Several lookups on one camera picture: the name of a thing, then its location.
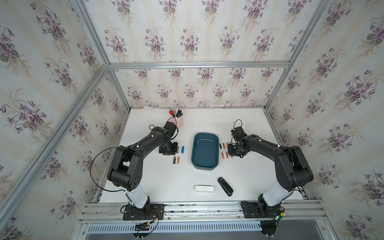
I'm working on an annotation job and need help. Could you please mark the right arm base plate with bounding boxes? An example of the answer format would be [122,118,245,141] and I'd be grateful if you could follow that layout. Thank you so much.
[240,201,285,220]

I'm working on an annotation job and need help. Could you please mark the pens in cup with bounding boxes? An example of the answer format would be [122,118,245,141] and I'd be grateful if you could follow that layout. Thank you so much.
[169,108,184,118]

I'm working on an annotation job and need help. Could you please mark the teal plastic storage box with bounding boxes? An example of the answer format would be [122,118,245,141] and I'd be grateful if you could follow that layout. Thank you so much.
[191,133,219,171]

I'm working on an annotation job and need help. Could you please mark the black stapler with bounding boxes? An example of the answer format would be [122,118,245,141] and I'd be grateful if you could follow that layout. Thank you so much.
[217,177,234,197]

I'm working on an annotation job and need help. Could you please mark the white eraser case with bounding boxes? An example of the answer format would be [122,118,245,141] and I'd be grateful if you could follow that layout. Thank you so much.
[195,185,215,193]

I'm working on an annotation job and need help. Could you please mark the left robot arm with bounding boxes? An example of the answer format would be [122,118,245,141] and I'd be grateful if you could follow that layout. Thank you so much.
[107,121,179,210]

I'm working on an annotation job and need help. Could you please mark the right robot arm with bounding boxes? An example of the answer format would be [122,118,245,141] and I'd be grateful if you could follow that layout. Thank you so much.
[228,127,314,208]

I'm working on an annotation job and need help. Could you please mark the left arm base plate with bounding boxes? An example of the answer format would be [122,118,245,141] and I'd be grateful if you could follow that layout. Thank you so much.
[121,204,165,221]

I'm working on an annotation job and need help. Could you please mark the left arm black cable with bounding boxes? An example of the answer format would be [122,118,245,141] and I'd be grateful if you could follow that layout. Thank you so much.
[89,146,125,193]

